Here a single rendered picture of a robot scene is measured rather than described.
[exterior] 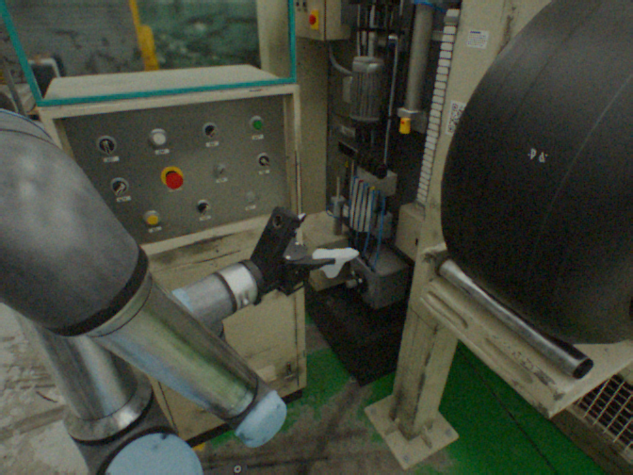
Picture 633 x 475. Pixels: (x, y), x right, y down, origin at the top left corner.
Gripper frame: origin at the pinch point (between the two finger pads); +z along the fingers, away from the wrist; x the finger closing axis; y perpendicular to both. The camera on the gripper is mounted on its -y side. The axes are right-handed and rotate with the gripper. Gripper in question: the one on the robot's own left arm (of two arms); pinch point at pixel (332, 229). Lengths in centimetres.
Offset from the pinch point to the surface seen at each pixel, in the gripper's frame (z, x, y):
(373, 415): 33, 9, 105
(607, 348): 39, 49, 19
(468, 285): 23.2, 21.9, 12.2
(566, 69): 12.7, 23.6, -34.4
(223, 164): -0.1, -39.8, 3.4
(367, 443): 23, 15, 105
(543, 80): 12.2, 21.7, -32.6
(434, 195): 36.0, 1.9, 4.0
